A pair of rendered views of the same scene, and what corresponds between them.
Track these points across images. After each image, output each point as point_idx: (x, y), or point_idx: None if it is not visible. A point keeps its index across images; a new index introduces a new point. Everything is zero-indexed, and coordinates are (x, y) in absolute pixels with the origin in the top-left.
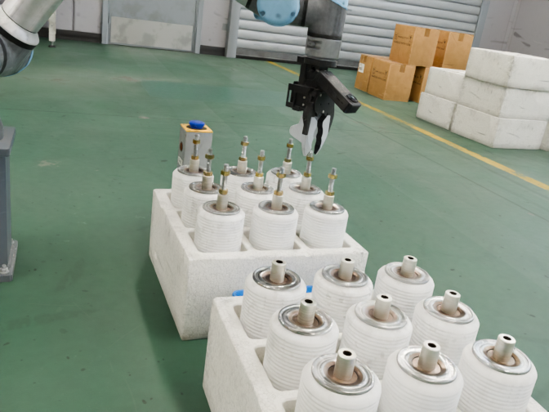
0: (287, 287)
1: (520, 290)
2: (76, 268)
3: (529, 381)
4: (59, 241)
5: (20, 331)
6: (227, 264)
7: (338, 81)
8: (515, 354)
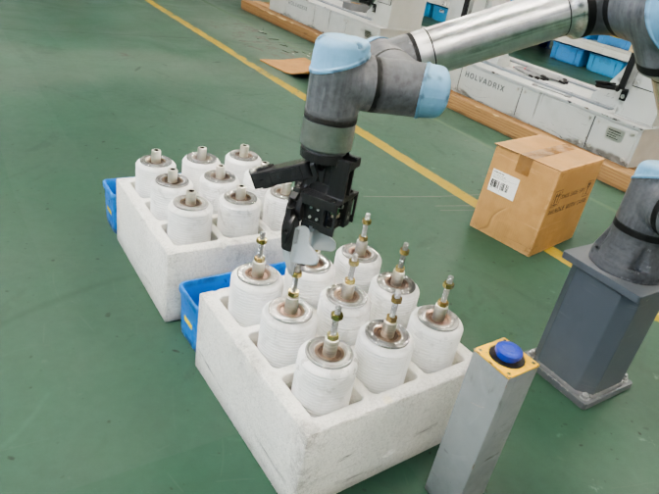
0: (277, 186)
1: None
2: None
3: None
4: (563, 431)
5: (454, 313)
6: None
7: (289, 165)
8: (146, 161)
